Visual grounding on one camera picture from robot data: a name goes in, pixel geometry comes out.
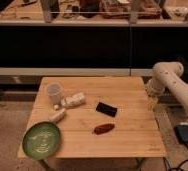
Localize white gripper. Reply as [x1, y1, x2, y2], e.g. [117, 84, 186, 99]
[146, 78, 164, 110]

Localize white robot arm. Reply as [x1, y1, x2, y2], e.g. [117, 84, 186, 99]
[146, 62, 188, 112]

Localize green ceramic bowl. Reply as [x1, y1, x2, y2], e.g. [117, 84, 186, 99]
[22, 121, 61, 160]

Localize black rectangular block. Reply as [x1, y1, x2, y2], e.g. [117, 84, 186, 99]
[96, 102, 117, 117]

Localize black power adapter box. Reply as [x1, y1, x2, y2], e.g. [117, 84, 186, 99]
[174, 125, 188, 144]

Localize wooden table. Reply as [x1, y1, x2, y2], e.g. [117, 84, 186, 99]
[27, 77, 166, 159]

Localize white toy block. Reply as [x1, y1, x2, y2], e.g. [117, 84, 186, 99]
[61, 92, 85, 108]

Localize white cylinder object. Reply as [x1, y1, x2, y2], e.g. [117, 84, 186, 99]
[49, 108, 66, 123]

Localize clear plastic cup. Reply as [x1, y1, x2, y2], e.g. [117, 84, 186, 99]
[46, 83, 62, 104]

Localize black cable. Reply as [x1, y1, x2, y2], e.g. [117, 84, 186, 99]
[162, 143, 188, 171]

